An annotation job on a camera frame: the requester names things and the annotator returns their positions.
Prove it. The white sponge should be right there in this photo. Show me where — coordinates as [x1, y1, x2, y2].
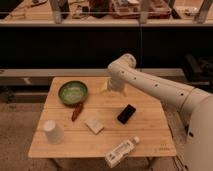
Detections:
[84, 118, 104, 134]

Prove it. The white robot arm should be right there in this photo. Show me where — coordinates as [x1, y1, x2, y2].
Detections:
[107, 53, 213, 171]

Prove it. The green ceramic bowl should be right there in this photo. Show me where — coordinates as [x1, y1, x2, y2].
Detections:
[58, 80, 88, 105]

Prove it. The black smartphone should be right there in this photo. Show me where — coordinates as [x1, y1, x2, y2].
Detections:
[117, 104, 136, 124]

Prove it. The red chili pepper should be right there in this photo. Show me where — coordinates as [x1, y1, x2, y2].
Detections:
[71, 103, 83, 122]

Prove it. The wooden table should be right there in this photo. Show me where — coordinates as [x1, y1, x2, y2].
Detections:
[28, 77, 176, 158]

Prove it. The red tray on shelf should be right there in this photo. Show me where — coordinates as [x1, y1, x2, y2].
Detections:
[111, 0, 171, 19]

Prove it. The white plastic bottle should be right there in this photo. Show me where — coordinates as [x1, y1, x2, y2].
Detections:
[105, 136, 140, 168]

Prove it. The white paper cup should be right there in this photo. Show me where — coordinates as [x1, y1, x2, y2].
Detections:
[43, 120, 64, 144]

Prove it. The long background workbench shelf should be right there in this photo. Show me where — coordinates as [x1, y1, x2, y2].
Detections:
[0, 0, 213, 27]

